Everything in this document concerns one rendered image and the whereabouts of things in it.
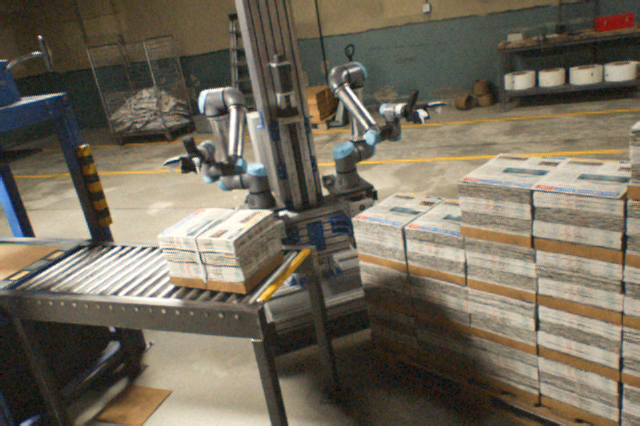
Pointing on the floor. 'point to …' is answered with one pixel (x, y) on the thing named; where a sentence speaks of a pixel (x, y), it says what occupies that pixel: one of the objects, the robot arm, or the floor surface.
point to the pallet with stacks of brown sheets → (321, 106)
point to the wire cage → (147, 104)
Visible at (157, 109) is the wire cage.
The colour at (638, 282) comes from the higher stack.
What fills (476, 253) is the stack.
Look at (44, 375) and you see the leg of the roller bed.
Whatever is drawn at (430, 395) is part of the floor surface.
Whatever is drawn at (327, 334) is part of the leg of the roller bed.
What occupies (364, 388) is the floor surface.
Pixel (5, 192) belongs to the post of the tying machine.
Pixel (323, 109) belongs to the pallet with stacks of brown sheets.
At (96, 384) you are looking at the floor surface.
